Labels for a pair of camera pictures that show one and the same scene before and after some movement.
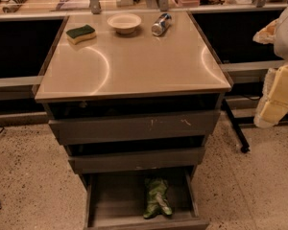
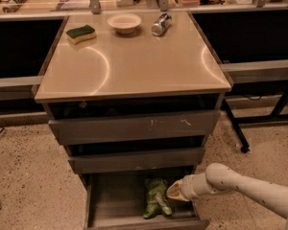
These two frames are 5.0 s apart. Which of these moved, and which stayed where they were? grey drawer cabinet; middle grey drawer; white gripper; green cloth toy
Moved: white gripper
Stayed: grey drawer cabinet; middle grey drawer; green cloth toy
